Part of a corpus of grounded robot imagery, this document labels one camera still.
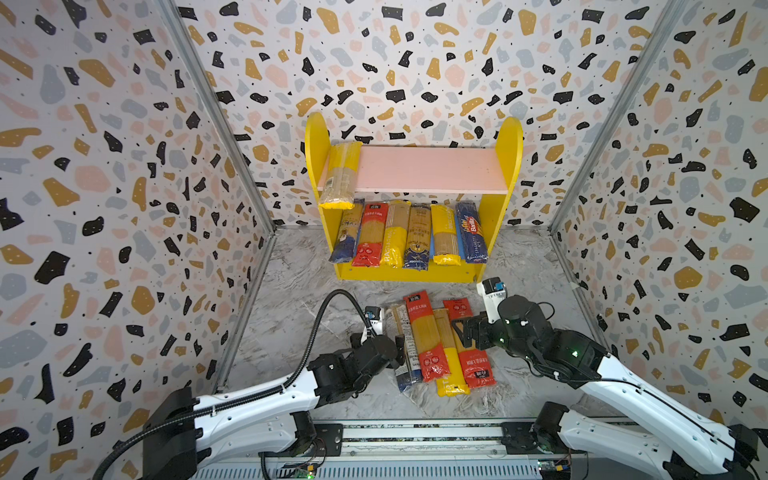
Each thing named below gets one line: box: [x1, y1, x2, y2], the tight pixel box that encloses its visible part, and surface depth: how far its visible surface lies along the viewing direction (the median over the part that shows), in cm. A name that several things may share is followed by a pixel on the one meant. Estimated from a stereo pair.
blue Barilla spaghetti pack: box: [455, 200, 488, 264], surface depth 98 cm
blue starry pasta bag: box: [403, 202, 431, 271], surface depth 97 cm
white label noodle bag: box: [391, 303, 422, 393], surface depth 87 cm
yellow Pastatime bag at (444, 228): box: [430, 204, 462, 266], surface depth 99 cm
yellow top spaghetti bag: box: [319, 142, 363, 231], surface depth 73 cm
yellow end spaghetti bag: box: [433, 308, 471, 397], surface depth 83 cm
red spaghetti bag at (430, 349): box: [403, 290, 450, 383], surface depth 89 cm
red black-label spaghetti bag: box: [352, 203, 389, 268], surface depth 99 cm
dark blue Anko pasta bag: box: [328, 198, 365, 264], surface depth 97 cm
